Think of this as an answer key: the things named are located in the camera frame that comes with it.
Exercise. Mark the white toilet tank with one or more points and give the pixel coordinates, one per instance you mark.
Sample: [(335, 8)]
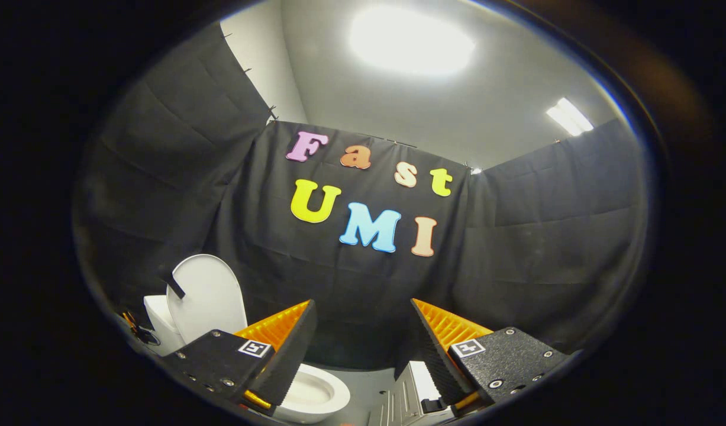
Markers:
[(158, 322)]

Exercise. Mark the large round ceiling light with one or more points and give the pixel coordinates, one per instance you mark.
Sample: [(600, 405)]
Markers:
[(410, 41)]

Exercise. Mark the black backdrop cloth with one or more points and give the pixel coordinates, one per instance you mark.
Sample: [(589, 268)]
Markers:
[(351, 284)]

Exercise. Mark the white drawer cabinet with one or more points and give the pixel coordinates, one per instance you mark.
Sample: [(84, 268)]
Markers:
[(407, 393)]

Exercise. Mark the small black block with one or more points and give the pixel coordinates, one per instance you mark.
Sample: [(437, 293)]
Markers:
[(432, 406)]

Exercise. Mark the rectangular ceiling light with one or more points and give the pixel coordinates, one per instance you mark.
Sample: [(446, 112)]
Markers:
[(570, 116)]

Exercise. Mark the orange and black device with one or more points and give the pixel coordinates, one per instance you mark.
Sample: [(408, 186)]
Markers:
[(139, 331)]

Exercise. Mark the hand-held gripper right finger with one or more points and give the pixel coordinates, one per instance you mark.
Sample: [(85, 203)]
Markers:
[(434, 355)]

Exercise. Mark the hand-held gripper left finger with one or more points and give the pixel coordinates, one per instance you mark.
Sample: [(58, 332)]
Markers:
[(291, 355)]

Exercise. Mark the white toilet lid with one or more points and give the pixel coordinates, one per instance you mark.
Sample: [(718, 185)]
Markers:
[(212, 302)]

